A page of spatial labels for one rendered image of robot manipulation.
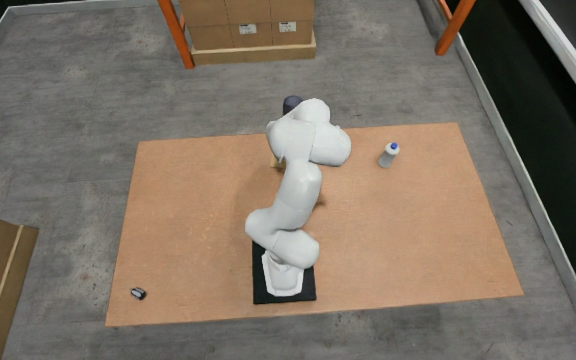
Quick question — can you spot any beige flat mat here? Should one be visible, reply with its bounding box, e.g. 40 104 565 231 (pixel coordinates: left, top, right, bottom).
270 153 286 168

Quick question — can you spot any small bottle with blue cap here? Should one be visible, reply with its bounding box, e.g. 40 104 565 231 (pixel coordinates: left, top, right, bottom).
378 143 399 168

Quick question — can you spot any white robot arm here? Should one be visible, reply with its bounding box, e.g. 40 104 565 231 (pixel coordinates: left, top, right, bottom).
245 95 351 296

